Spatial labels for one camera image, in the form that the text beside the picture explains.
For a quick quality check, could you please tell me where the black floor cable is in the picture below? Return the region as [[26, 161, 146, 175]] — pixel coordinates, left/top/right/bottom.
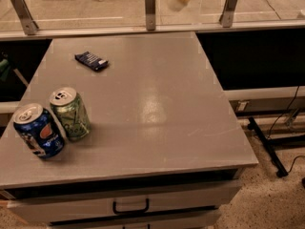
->
[[266, 85, 305, 189]]

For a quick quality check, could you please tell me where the left metal bracket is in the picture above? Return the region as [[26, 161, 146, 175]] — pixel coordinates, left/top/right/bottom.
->
[[10, 0, 39, 35]]

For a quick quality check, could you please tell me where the grey drawer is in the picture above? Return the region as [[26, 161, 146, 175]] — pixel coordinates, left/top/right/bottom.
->
[[8, 179, 241, 222], [50, 208, 220, 229]]

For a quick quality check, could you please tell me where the upper grey drawer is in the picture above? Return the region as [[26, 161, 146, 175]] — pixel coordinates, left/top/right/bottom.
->
[[8, 179, 241, 222]]

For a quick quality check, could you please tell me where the green object at left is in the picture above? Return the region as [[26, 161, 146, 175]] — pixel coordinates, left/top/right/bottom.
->
[[0, 59, 10, 81]]

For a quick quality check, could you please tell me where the right metal bracket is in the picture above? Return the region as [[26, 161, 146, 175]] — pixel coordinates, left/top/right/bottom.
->
[[219, 0, 238, 28]]

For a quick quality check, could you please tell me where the green soda can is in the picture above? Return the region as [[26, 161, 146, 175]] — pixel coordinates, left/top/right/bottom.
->
[[50, 87, 91, 141]]

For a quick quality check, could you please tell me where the middle metal bracket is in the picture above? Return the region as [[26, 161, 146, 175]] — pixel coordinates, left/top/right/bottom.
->
[[145, 0, 155, 31]]

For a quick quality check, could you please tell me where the black lower drawer handle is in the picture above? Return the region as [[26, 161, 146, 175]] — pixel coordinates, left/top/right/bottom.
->
[[122, 223, 151, 229]]

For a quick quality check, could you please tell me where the black upper drawer handle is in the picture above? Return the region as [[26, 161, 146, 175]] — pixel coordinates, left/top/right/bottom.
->
[[112, 198, 150, 215]]

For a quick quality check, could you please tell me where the dark blue snack packet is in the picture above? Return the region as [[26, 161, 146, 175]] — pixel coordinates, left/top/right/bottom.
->
[[74, 52, 109, 72]]

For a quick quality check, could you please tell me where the black metal floor stand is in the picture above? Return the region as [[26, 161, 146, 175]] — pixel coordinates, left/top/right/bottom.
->
[[248, 117, 305, 177]]

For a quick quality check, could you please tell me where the blue pepsi can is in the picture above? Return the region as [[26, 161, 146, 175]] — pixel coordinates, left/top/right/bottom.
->
[[13, 103, 65, 159]]

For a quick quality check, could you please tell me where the lower grey drawer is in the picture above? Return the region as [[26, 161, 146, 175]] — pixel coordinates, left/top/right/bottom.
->
[[50, 208, 220, 229]]

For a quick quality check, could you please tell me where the metal bracket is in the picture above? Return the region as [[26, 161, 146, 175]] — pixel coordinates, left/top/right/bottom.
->
[[219, 0, 238, 28], [145, 0, 155, 31], [10, 0, 39, 35]]

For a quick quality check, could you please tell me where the black drawer handle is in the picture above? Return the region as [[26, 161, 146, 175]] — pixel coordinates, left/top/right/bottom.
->
[[122, 223, 151, 229], [112, 198, 150, 215]]

